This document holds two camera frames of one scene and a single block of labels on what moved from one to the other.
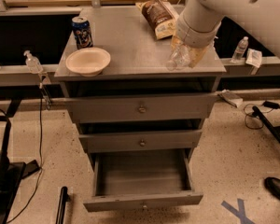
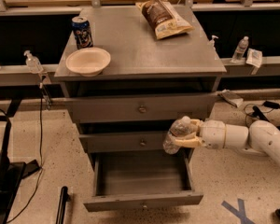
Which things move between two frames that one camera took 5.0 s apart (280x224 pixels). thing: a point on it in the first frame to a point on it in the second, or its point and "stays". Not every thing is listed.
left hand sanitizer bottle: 33,63 stays
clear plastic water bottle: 180,57 to 181,128
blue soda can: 82,32 stays
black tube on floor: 62,209 stays
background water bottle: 241,49 stays
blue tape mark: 239,213 stays
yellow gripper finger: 196,54 to 196,121
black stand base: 6,178 stays
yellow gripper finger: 175,43 to 189,142
